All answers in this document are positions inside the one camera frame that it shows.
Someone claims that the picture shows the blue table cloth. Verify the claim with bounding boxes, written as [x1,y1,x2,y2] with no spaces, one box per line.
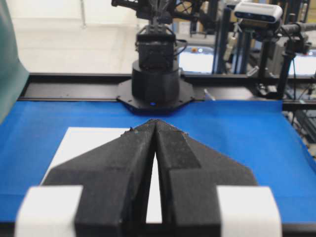
[0,101,316,222]

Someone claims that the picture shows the white depth camera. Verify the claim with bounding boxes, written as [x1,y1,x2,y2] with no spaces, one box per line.
[234,1,283,23]

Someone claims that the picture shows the black camera stand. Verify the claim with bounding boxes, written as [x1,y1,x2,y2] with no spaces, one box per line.
[239,19,316,99]

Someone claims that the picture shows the white foam board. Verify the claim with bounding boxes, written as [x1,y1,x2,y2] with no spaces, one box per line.
[45,127,162,224]

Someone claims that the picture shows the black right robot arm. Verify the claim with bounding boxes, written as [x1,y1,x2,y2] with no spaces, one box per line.
[112,0,203,110]

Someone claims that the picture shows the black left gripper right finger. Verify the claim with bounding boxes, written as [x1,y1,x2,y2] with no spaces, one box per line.
[155,120,258,237]

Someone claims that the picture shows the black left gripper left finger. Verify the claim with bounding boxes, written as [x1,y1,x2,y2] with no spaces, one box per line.
[43,120,155,237]

